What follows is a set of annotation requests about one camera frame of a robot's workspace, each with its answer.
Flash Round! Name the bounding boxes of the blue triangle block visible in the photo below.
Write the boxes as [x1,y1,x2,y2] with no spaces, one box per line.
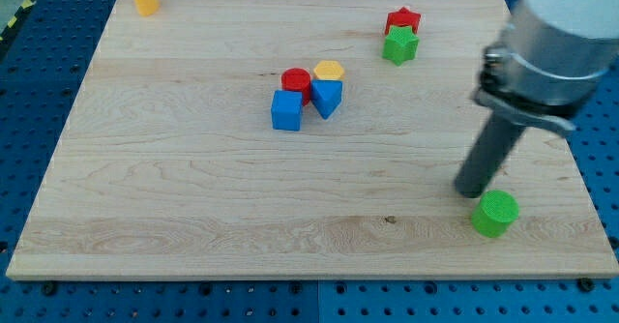
[310,79,343,119]

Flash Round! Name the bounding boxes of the red cylinder block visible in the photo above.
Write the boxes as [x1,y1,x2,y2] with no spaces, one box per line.
[280,68,311,105]

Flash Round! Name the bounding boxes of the blue cube block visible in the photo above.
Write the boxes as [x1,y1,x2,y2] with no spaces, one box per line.
[271,90,303,132]

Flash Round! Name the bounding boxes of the light wooden board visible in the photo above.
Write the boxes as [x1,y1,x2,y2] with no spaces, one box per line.
[7,0,618,280]

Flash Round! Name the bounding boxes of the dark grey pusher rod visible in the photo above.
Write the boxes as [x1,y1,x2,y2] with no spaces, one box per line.
[454,113,525,198]

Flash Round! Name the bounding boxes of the green star block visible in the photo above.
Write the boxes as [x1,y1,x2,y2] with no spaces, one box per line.
[382,25,420,66]

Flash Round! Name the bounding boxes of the green cylinder block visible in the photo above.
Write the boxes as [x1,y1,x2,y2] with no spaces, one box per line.
[471,190,519,238]

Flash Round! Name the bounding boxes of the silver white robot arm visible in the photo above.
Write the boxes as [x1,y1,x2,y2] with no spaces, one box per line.
[473,0,618,138]

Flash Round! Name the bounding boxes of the red star block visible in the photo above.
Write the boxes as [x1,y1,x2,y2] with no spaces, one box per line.
[384,7,422,35]

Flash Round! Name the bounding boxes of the yellow hexagon block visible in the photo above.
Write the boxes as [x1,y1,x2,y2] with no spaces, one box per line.
[313,60,345,81]

